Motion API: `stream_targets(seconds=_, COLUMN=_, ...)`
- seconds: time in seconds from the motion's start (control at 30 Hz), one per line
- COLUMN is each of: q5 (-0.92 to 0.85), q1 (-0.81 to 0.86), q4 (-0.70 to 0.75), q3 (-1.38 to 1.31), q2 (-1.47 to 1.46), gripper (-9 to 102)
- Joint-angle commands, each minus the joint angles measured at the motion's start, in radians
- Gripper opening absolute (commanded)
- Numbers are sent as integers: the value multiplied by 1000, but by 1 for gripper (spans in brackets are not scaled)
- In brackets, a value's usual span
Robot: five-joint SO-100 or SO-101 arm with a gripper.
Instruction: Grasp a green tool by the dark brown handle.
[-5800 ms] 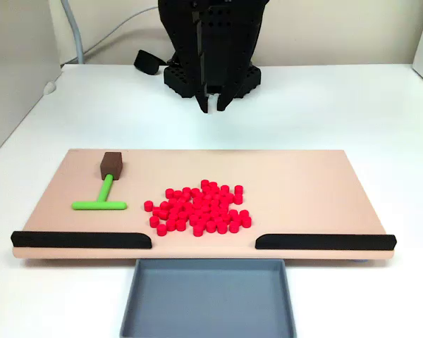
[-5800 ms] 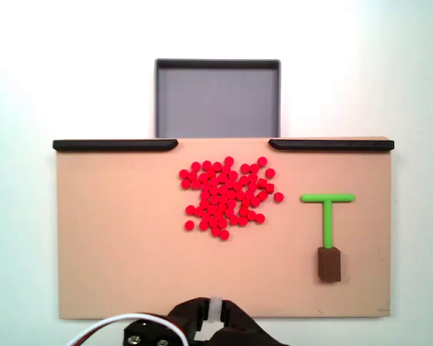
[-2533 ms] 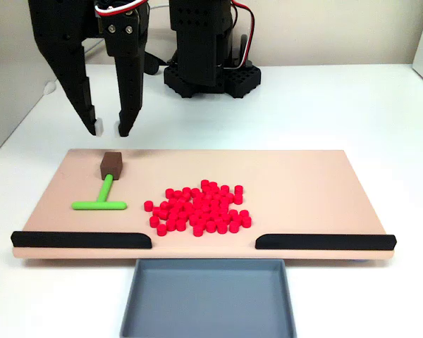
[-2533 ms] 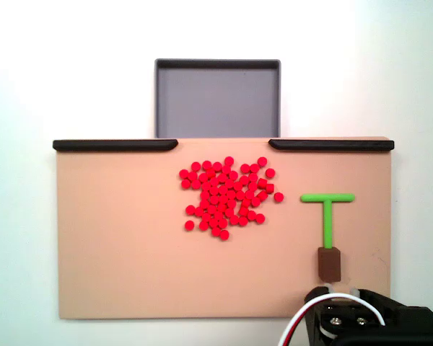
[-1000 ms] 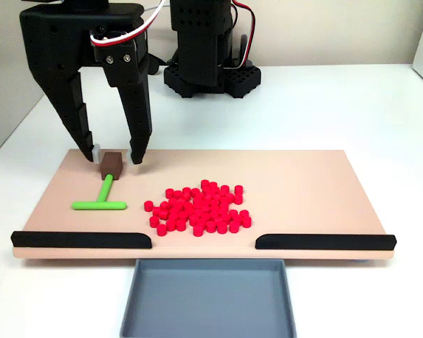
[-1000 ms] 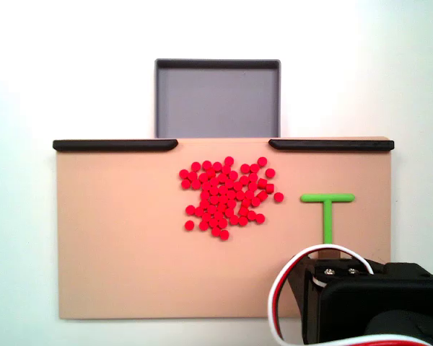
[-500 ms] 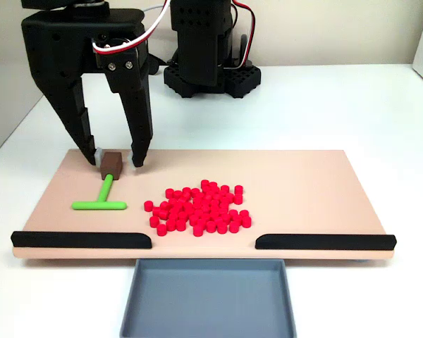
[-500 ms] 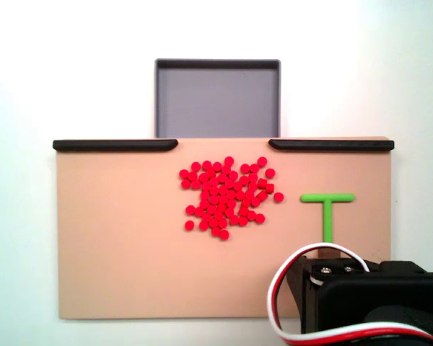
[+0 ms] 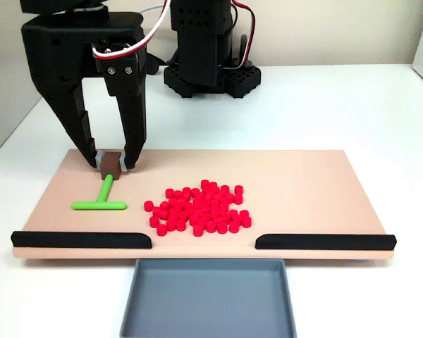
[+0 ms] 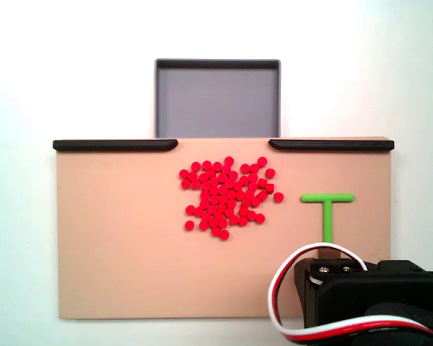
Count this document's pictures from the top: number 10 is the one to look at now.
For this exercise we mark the small red cylinder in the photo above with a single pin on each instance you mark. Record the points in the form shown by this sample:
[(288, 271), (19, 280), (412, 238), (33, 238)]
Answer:
[(237, 186), (218, 216), (203, 177), (230, 211), (222, 199), (214, 199), (242, 221), (234, 220), (251, 215), (190, 209), (221, 207), (196, 166), (249, 194), (206, 165), (252, 186), (223, 190), (255, 202), (185, 184), (244, 179), (196, 184), (215, 231), (189, 225), (261, 195), (262, 183), (183, 173), (253, 177), (205, 194), (270, 172), (214, 182), (199, 211), (226, 169), (222, 223), (206, 217), (224, 235), (254, 168), (260, 218), (204, 202), (229, 160), (269, 187), (229, 184), (192, 176), (206, 186), (245, 168), (231, 194), (233, 175), (278, 197), (240, 195), (262, 161), (246, 203), (211, 173), (243, 211), (226, 215), (204, 225), (213, 222), (217, 166), (231, 203), (222, 177), (211, 209), (214, 191)]

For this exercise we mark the grey shallow tray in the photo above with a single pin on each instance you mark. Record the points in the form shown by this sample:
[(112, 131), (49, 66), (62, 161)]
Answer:
[(216, 101)]

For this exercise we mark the beige flat board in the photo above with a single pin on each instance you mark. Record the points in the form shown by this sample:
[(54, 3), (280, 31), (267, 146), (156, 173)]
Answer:
[(112, 252)]

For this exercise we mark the black foam rail strip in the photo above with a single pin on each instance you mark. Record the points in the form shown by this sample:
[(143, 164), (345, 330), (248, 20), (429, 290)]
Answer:
[(115, 145), (332, 145)]

